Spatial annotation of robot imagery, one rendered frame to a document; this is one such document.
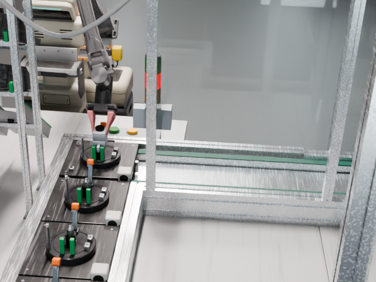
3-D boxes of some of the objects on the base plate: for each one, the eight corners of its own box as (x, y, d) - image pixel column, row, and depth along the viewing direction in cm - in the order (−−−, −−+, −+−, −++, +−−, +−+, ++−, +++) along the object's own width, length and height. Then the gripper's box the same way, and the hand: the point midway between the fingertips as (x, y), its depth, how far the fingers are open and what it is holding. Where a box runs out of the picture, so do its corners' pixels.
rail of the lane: (64, 156, 257) (63, 130, 251) (300, 169, 254) (303, 145, 249) (61, 163, 252) (60, 137, 247) (301, 178, 250) (304, 152, 244)
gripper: (119, 93, 236) (116, 137, 233) (90, 92, 236) (86, 135, 233) (117, 88, 229) (113, 132, 226) (87, 86, 230) (83, 131, 226)
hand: (99, 131), depth 230 cm, fingers closed on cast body, 4 cm apart
